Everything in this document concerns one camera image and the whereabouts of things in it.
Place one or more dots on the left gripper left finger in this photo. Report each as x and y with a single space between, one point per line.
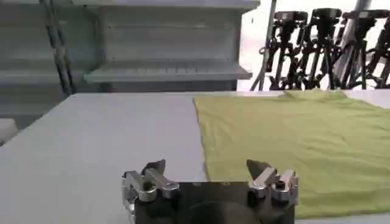
152 182

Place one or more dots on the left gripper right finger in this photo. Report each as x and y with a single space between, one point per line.
268 181

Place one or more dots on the grey metal shelf rack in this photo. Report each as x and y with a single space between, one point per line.
170 45

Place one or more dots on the black camera tripod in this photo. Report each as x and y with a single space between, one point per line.
362 33
286 33
324 27
384 45

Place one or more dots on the green cloth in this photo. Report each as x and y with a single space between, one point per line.
292 146

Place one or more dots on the dark slanted pole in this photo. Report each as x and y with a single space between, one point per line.
59 54

